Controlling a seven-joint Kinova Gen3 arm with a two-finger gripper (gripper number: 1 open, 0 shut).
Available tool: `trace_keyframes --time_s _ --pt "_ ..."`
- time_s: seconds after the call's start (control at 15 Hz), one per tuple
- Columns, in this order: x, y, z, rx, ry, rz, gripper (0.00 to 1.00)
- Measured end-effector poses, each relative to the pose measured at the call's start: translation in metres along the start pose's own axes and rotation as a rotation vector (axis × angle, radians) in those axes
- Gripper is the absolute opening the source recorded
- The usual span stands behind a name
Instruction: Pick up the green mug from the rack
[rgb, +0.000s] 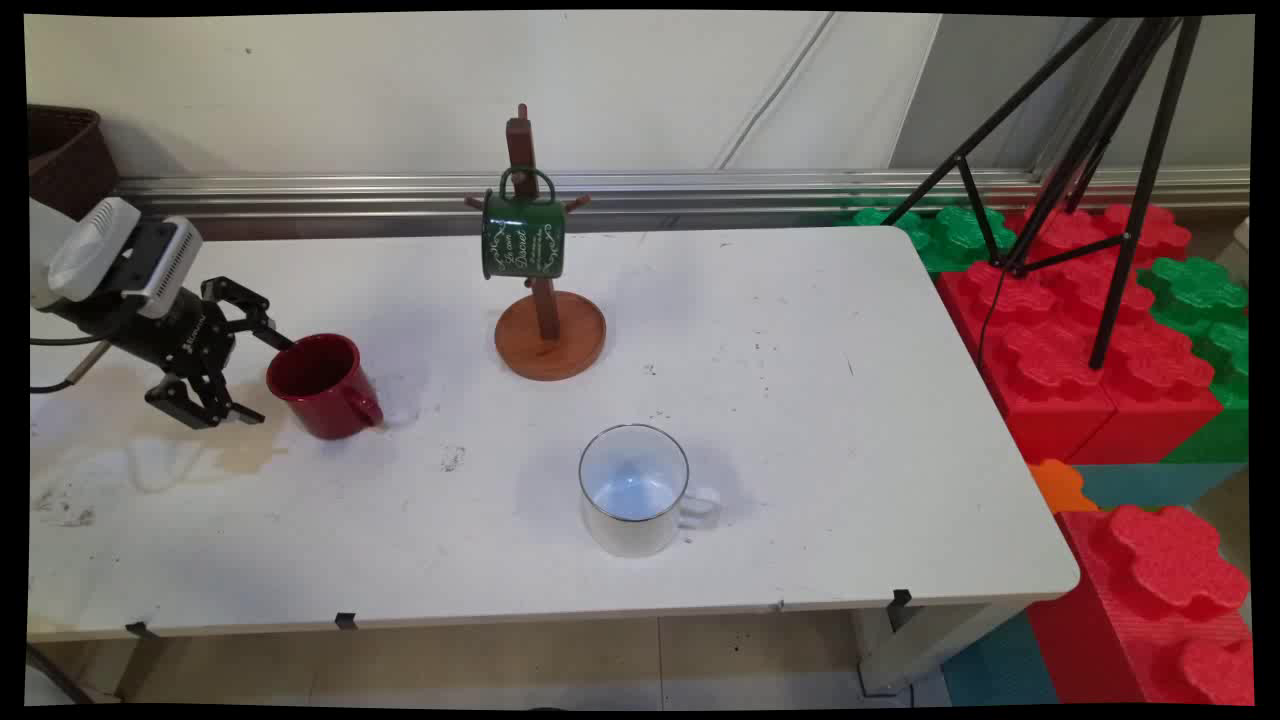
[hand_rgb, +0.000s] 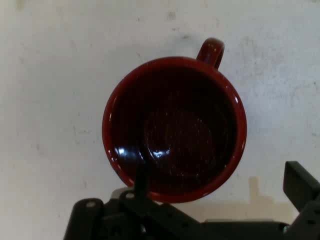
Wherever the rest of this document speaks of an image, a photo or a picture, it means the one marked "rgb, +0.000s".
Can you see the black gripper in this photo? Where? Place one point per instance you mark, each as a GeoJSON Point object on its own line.
{"type": "Point", "coordinates": [170, 335]}

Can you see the green enamel mug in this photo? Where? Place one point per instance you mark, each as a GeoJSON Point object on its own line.
{"type": "Point", "coordinates": [522, 240]}

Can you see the red enamel mug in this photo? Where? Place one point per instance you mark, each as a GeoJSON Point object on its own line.
{"type": "Point", "coordinates": [330, 400]}

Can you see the brown wicker basket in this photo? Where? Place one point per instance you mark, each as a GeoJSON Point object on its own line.
{"type": "Point", "coordinates": [65, 160]}

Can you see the wooden mug tree stand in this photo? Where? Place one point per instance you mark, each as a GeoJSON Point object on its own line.
{"type": "Point", "coordinates": [550, 345]}

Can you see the white enamel mug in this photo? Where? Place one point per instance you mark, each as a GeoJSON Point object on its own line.
{"type": "Point", "coordinates": [630, 485]}

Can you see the green foam block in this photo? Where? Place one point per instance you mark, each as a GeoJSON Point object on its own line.
{"type": "Point", "coordinates": [1200, 295]}
{"type": "Point", "coordinates": [950, 240]}

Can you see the white table leg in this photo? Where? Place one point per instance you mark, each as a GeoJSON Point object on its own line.
{"type": "Point", "coordinates": [920, 645]}

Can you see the teal foam floor tile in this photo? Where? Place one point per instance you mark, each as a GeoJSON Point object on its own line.
{"type": "Point", "coordinates": [1150, 485]}
{"type": "Point", "coordinates": [1000, 665]}

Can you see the orange foam floor tile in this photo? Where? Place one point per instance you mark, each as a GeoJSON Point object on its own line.
{"type": "Point", "coordinates": [1055, 488]}

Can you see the black tripod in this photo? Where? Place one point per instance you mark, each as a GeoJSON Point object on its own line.
{"type": "Point", "coordinates": [1129, 250]}

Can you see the tall red foam block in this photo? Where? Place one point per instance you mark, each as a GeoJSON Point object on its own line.
{"type": "Point", "coordinates": [1150, 600]}

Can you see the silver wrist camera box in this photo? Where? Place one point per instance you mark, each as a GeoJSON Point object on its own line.
{"type": "Point", "coordinates": [175, 265]}

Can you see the aluminium wall rail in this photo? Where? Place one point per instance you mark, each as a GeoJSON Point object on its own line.
{"type": "Point", "coordinates": [350, 195]}

